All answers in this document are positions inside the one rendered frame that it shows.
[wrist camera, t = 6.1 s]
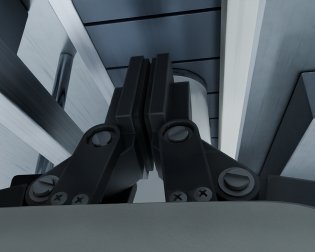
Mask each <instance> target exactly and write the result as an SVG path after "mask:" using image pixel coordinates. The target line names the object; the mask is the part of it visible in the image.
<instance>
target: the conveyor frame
mask: <svg viewBox="0 0 315 252"><path fill-rule="evenodd" d="M266 1H267V0H260V1H259V8H258V14H257V20H256V27H255V33H254V39H253V46H252V52H251V58H250V65H249V71H248V77H247V84H246V90H245V96H244V103H243V109H242V115H241V122H240V128H239V134H238V141H237V147H236V153H235V160H236V161H238V156H239V151H240V145H241V140H242V134H243V128H244V123H245V117H246V112H247V106H248V101H249V95H250V90H251V84H252V79H253V73H254V68H255V62H256V57H257V51H258V45H259V40H260V34H261V29H262V23H263V18H264V12H265V7H266ZM48 2H49V4H50V5H51V7H52V9H53V11H54V12H55V14H56V16H57V17H58V19H59V21H60V23H61V24H62V26H63V28H64V29H65V31H66V33H67V35H68V36H69V38H70V40H71V41H72V43H73V45H74V47H75V48H76V50H77V52H78V53H79V55H80V57H81V59H82V60H83V62H84V64H85V65H86V67H87V69H88V71H89V72H90V74H91V76H92V77H93V79H94V81H95V83H96V84H97V86H98V88H99V89H100V91H101V93H102V95H103V96H104V98H105V100H106V101H107V103H108V105H109V106H110V103H111V100H112V96H113V93H114V90H115V88H116V87H115V85H114V83H113V81H112V79H111V77H110V75H109V73H108V71H107V67H105V65H104V63H103V61H102V59H101V57H100V55H99V53H98V51H97V49H96V47H95V45H94V43H93V41H92V39H91V37H90V35H89V33H88V31H87V29H86V23H83V21H82V19H81V17H80V15H79V13H78V11H77V9H76V7H75V5H74V3H73V1H72V0H48Z"/></svg>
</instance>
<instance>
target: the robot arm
mask: <svg viewBox="0 0 315 252"><path fill-rule="evenodd" d="M154 163H155V168H156V170H157V173H158V177H159V178H160V179H162V180H163V185H164V194H165V202H142V203H133V201H134V198H135V195H136V192H137V187H138V186H137V182H138V181H139V180H147V179H148V177H149V171H153V170H154ZM0 252H315V181H314V180H307V179H300V178H293V177H286V176H279V175H272V174H267V176H266V177H263V176H257V175H256V173H254V172H253V171H252V170H251V169H249V168H248V167H246V166H245V165H243V164H241V163H240V162H238V161H237V160H235V159H233V158H232V157H230V156H228V155H227V154H225V153H224V152H222V151H220V150H219V149H217V148H216V147H214V146H212V145H211V144H209V143H207V142H206V141H204V140H203V139H201V136H200V132H199V129H198V127H197V125H196V124H195V123H194V122H193V121H192V101H191V90H190V82H189V81H183V82H174V76H173V68H172V61H171V55H170V53H161V54H157V55H156V57H155V58H152V62H151V63H150V59H149V58H145V57H144V55H141V56H132V57H131V58H130V61H129V65H128V69H127V72H126V76H125V80H124V84H123V87H116V88H115V89H114V92H113V95H112V99H111V102H110V105H109V109H108V112H107V115H106V119H105V122H104V123H101V124H98V125H95V126H93V127H91V128H90V129H89V130H87V131H86V132H85V134H84V135H83V137H82V138H81V140H80V142H79V144H78V145H77V147H76V149H75V151H74V153H73V154H72V156H70V157H69V158H67V159H66V160H64V161H63V162H61V163H59V164H58V165H56V166H55V167H53V168H52V169H50V170H49V171H47V172H46V173H44V174H43V175H41V176H40V177H38V178H37V179H35V180H34V181H33V182H32V183H31V184H30V185H29V186H28V185H27V184H26V183H25V184H21V185H17V186H12V187H8V188H4V189H0Z"/></svg>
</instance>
